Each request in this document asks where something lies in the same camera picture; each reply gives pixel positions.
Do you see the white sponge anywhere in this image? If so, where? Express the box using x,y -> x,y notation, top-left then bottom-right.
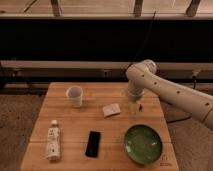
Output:
102,103 -> 121,117

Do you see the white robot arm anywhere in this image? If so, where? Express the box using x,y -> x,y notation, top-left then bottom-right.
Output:
125,60 -> 213,130

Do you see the green ceramic plate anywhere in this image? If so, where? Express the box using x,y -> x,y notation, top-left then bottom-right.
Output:
124,124 -> 163,165

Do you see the white ceramic cup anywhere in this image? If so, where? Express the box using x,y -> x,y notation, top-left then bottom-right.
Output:
66,86 -> 83,107

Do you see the black smartphone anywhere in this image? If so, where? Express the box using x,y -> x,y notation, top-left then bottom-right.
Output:
85,131 -> 101,157

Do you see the white tube bottle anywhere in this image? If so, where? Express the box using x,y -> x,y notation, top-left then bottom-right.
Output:
46,120 -> 61,161

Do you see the black floor cable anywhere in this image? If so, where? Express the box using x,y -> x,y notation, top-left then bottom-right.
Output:
166,114 -> 192,124

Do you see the black hanging cable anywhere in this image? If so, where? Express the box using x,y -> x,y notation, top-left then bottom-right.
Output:
126,9 -> 158,69

